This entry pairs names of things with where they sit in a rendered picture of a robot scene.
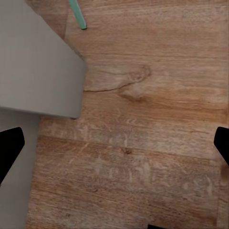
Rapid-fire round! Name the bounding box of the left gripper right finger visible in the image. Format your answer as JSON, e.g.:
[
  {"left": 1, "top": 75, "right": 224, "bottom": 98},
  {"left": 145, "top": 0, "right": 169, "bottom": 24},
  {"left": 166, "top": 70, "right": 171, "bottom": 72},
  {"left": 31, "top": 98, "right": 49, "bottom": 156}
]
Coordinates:
[{"left": 214, "top": 127, "right": 229, "bottom": 165}]

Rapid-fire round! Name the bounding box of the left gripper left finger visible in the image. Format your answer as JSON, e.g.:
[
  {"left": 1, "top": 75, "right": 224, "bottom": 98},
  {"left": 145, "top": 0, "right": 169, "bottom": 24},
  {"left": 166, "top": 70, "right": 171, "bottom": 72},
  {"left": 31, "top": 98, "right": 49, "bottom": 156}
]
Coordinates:
[{"left": 0, "top": 127, "right": 25, "bottom": 184}]

